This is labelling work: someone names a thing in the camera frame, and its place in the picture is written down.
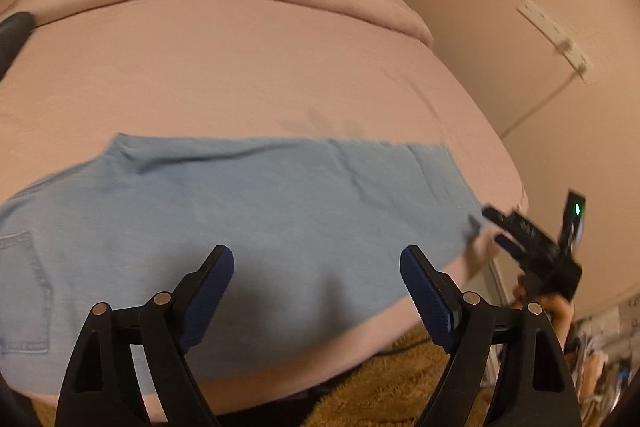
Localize white cable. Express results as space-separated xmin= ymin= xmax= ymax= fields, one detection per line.
xmin=500 ymin=74 xmax=581 ymax=140

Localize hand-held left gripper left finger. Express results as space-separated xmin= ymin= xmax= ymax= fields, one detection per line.
xmin=54 ymin=245 xmax=235 ymax=427

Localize bed with pink sheet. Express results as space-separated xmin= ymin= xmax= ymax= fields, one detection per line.
xmin=0 ymin=0 xmax=530 ymax=423

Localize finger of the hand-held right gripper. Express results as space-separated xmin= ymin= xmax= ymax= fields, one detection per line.
xmin=482 ymin=206 xmax=521 ymax=230
xmin=495 ymin=233 xmax=526 ymax=260

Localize pale clutter pile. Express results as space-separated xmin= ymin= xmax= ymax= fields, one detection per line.
xmin=570 ymin=302 xmax=628 ymax=403

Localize person's right forearm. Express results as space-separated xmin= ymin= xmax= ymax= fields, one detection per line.
xmin=546 ymin=302 xmax=574 ymax=354

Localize dark folded clothes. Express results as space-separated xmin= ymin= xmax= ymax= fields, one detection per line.
xmin=0 ymin=11 xmax=38 ymax=80

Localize light blue denim pants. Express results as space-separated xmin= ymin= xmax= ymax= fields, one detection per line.
xmin=0 ymin=133 xmax=483 ymax=395

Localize person's right hand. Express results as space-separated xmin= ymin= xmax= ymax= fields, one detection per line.
xmin=516 ymin=276 xmax=567 ymax=314

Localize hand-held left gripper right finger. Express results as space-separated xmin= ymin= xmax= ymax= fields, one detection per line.
xmin=400 ymin=245 xmax=583 ymax=427

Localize white power strip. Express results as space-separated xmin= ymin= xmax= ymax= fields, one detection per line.
xmin=517 ymin=0 xmax=596 ymax=80

